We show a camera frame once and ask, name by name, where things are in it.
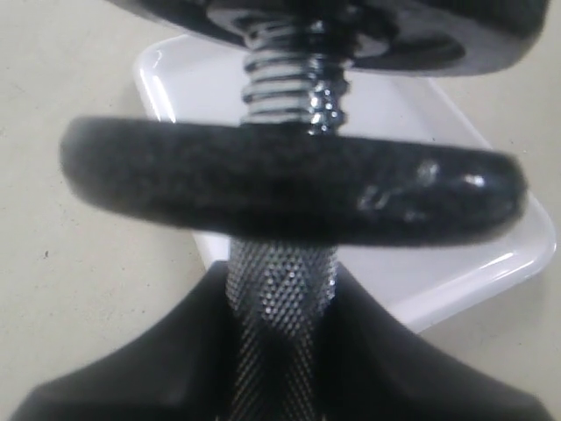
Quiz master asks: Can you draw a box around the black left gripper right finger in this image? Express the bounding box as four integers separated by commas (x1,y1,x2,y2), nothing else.
318,267,552,421

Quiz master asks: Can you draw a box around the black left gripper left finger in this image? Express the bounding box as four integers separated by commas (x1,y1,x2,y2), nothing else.
11,261,236,420

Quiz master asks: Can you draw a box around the chrome threaded dumbbell bar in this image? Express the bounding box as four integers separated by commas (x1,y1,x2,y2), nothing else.
223,18,354,420

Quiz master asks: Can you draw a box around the black weight plate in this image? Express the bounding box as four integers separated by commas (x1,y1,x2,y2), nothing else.
114,1,550,77
60,117,527,246

